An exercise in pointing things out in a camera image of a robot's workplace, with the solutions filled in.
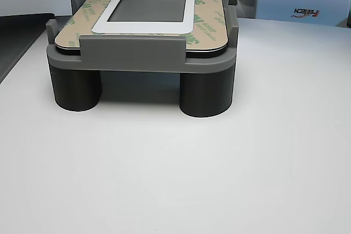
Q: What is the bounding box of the grey printed holder fixture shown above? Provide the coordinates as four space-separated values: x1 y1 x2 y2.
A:
46 0 240 118

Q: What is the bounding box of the white FEETECH cardboard box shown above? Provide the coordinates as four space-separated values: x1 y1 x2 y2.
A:
256 0 351 29

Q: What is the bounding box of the black tray at left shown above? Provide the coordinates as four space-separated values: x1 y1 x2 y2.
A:
0 13 55 84

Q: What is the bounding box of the white panel with window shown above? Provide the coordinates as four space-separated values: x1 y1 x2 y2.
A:
54 0 229 59

